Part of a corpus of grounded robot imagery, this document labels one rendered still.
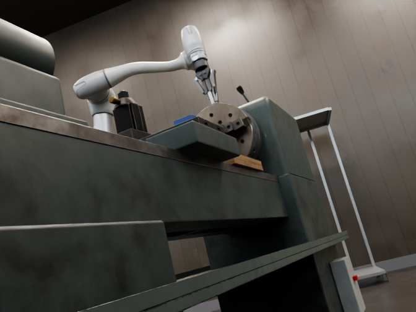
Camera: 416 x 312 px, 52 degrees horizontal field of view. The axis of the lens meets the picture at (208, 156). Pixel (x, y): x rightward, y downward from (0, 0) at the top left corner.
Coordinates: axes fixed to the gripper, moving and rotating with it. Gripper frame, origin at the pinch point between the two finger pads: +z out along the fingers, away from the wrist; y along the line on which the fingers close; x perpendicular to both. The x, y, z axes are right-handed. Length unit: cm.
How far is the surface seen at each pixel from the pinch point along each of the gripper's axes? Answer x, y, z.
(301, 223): -2, 20, 71
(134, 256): -125, 20, 74
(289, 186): -2, 21, 55
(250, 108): -1.6, 16.7, 14.0
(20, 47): -129, 10, 29
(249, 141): -17.1, 15.1, 32.8
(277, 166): -1.5, 19.1, 44.5
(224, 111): -17.3, 9.2, 15.6
